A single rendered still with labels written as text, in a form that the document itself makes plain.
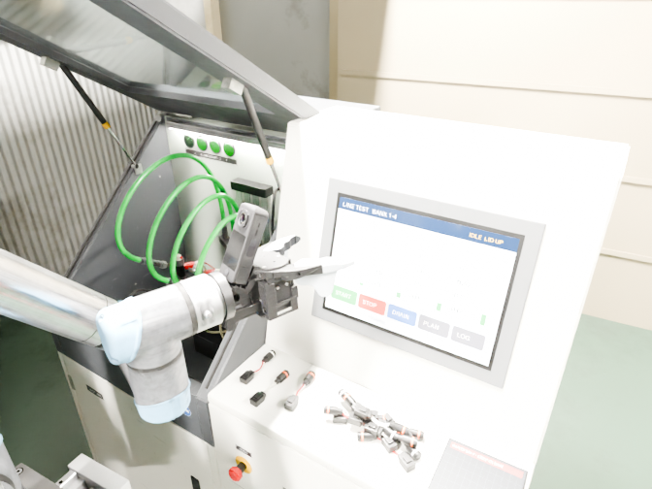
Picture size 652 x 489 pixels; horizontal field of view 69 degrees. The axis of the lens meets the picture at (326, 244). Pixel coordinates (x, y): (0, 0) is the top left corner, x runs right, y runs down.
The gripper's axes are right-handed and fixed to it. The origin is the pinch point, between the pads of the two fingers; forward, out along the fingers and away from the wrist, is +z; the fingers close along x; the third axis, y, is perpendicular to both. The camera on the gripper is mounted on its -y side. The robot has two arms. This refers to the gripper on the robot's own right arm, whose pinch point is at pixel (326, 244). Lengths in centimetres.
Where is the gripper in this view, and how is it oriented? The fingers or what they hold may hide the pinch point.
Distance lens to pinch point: 77.9
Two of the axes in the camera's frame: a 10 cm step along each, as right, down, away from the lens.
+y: 0.8, 9.3, 3.7
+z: 8.0, -2.8, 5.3
